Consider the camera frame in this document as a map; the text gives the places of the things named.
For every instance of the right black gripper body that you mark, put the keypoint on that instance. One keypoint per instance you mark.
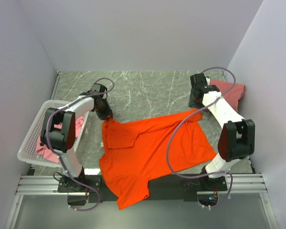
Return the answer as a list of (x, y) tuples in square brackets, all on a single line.
[(193, 103)]

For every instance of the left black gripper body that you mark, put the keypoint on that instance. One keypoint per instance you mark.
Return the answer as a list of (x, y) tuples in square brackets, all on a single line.
[(104, 110)]

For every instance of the orange polo shirt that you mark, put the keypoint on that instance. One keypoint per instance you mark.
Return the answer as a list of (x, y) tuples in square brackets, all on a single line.
[(146, 148)]

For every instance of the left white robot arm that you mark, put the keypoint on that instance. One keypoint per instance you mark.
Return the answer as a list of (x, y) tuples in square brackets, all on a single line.
[(72, 169)]

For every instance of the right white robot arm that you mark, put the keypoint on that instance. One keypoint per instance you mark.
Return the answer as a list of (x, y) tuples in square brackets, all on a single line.
[(237, 138)]

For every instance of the folded pink t shirt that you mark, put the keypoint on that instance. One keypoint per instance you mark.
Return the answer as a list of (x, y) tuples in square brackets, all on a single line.
[(233, 96)]

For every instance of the crumpled pink shirt in basket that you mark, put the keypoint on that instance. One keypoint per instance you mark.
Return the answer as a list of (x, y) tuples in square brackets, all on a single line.
[(63, 132)]

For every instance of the white plastic laundry basket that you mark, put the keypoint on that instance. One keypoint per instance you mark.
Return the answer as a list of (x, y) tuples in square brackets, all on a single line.
[(27, 151)]

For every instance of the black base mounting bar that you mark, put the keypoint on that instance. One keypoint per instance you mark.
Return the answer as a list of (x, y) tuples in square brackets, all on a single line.
[(127, 191)]

